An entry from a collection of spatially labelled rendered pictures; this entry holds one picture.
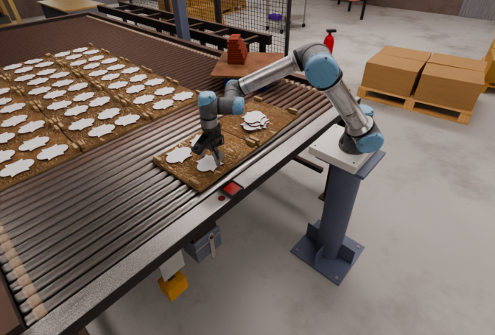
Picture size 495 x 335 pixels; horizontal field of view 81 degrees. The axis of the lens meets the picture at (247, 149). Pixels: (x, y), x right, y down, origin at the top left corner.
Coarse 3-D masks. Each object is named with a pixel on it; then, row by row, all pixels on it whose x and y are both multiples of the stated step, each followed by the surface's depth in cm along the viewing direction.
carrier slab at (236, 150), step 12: (180, 144) 154; (228, 144) 153; (240, 144) 153; (228, 156) 145; (240, 156) 145; (168, 168) 139; (180, 168) 138; (192, 168) 138; (228, 168) 138; (204, 180) 131; (216, 180) 133
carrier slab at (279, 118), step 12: (252, 108) 184; (264, 108) 184; (276, 108) 183; (228, 120) 173; (240, 120) 173; (276, 120) 172; (288, 120) 172; (228, 132) 163; (240, 132) 162; (252, 132) 162; (264, 132) 162; (276, 132) 162
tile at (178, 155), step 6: (174, 150) 148; (180, 150) 148; (186, 150) 148; (168, 156) 144; (174, 156) 144; (180, 156) 144; (186, 156) 144; (192, 156) 145; (168, 162) 141; (174, 162) 140; (180, 162) 141
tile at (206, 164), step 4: (208, 156) 144; (212, 156) 144; (200, 160) 141; (204, 160) 141; (208, 160) 141; (212, 160) 141; (200, 164) 139; (204, 164) 139; (208, 164) 139; (212, 164) 139; (220, 164) 138; (200, 168) 137; (204, 168) 136; (208, 168) 136; (212, 168) 136; (216, 168) 137; (204, 172) 135
